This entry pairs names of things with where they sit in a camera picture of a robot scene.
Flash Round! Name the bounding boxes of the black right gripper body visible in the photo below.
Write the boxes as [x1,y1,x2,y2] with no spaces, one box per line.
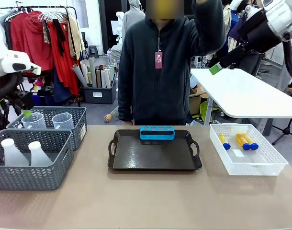
[236,9,283,55]

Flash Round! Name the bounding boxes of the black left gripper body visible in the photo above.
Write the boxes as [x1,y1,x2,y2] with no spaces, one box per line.
[7,90,35,112]

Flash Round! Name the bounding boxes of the clear plastic measuring cup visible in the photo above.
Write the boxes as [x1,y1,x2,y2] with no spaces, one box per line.
[51,112,74,131]
[21,112,47,130]

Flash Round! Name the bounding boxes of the white plastic flask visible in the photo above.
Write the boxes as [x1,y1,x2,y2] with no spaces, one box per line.
[0,138,30,167]
[28,141,54,167]

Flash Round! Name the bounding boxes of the white background table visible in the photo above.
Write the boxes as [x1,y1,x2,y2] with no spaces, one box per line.
[190,68,292,137]

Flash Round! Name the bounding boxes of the blue garment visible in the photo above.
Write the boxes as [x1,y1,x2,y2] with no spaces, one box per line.
[52,69,73,103]

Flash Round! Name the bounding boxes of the grey basket with label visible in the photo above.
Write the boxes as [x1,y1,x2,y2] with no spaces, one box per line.
[6,106,88,152]

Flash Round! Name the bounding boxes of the long red garment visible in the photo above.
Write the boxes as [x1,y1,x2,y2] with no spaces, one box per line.
[48,21,80,96]

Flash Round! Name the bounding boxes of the cardboard box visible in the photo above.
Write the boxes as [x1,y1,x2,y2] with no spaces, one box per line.
[189,88,209,116]

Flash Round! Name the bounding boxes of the green bag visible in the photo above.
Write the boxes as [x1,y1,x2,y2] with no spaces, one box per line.
[199,101,220,118]

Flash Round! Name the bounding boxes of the red dress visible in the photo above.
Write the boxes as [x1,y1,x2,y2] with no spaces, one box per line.
[10,10,55,72]

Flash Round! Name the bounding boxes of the white paper roll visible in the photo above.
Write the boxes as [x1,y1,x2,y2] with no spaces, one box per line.
[79,59,93,86]
[101,69,111,89]
[71,64,88,88]

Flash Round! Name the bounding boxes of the grey woven plastic basket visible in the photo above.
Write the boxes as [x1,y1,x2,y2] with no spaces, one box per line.
[0,129,75,191]

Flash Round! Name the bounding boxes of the grey storage bin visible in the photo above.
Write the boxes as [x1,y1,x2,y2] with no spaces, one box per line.
[82,82,117,104]

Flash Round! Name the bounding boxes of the black scarf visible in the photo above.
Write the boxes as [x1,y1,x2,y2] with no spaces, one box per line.
[52,19,67,58]

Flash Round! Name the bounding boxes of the maroon hanging tag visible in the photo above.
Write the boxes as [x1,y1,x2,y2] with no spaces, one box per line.
[155,51,164,69]

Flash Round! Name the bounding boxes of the grey paper roll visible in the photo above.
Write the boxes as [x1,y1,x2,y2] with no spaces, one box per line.
[89,57,98,88]

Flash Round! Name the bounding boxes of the brown paper roll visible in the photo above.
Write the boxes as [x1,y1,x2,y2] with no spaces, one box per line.
[95,68,102,88]

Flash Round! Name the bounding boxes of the person in dark fleece jacket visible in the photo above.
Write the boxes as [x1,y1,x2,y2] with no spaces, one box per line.
[117,0,227,126]

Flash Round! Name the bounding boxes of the beige garment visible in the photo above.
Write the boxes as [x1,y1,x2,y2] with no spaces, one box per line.
[67,15,86,61]

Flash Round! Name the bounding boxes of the yellow tube with blue cap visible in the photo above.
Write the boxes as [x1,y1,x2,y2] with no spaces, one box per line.
[236,133,251,151]
[218,134,231,150]
[243,134,259,150]

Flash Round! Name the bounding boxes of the black clothes rack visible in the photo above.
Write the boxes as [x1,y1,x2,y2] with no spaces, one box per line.
[0,5,81,107]

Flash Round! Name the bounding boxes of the grey hoodie on mannequin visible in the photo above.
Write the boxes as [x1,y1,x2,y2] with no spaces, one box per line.
[123,0,147,46]

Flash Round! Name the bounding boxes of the blue test tube rack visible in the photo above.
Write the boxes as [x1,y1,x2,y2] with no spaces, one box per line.
[139,126,176,140]

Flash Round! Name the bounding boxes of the white plastic basket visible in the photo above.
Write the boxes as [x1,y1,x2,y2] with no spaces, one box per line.
[209,123,289,176]

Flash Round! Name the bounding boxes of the black serving tray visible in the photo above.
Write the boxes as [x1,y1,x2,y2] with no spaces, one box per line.
[107,129,203,172]

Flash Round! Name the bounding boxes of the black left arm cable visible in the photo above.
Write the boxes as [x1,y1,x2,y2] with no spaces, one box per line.
[0,72,20,103]

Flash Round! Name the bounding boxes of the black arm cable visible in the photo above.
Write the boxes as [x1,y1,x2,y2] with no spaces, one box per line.
[281,39,292,78]
[0,72,20,103]

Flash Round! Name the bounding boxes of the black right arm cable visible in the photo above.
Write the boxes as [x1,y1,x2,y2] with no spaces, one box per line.
[281,39,292,78]

